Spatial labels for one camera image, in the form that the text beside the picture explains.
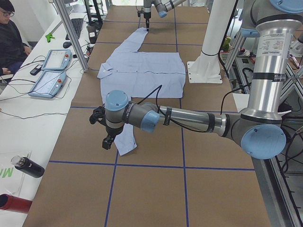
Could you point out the white central pillar with base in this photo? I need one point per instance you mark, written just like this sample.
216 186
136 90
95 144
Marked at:
206 68

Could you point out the seated person in black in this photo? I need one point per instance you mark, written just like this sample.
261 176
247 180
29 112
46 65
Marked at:
13 51

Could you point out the light blue striped shirt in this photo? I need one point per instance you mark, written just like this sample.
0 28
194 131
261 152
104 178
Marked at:
142 71

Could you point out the black computer mouse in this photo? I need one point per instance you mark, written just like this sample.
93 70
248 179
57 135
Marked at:
66 44

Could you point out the black keyboard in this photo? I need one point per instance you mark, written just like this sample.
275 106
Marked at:
77 25

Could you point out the white side table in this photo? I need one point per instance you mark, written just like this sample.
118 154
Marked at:
31 125

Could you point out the green plastic clip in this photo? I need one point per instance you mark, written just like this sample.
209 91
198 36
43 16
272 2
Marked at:
49 37

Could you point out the blue teach pendant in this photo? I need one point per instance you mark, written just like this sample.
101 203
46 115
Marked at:
57 60
48 84

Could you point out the upper blue teach pendant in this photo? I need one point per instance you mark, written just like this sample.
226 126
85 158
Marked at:
57 60

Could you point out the black mobile phone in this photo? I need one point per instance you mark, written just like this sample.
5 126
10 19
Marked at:
36 70

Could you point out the aluminium frame post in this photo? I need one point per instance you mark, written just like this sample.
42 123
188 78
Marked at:
71 33

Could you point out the black bottle with clear cap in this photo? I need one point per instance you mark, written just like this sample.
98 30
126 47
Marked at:
27 166

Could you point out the lower blue teach pendant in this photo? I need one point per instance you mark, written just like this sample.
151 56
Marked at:
48 84

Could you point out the red cylinder bottle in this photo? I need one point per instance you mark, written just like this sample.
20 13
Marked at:
15 204

